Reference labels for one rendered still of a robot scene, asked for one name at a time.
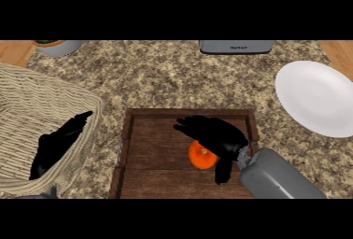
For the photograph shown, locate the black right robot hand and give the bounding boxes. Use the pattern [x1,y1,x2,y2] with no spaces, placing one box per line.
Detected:
[172,115,249,186]

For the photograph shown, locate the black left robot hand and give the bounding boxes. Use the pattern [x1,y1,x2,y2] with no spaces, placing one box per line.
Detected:
[27,110,94,181]

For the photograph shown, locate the orange squash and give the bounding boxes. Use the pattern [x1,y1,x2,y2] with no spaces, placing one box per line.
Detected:
[187,139,218,170]

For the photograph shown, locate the dark brown wooden tray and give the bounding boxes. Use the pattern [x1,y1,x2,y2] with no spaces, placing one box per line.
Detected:
[107,107,259,200]

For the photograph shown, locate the white plate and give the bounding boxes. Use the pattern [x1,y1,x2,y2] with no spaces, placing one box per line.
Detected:
[274,60,353,138]

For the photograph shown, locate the beige wicker basket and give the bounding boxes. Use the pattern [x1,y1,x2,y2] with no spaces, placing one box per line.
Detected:
[0,63,104,197]

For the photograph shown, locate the grey appliance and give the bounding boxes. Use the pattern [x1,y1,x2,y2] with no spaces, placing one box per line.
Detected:
[197,40,276,56]

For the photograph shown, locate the grey plant pot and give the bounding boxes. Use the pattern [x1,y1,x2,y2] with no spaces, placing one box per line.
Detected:
[30,40,84,59]

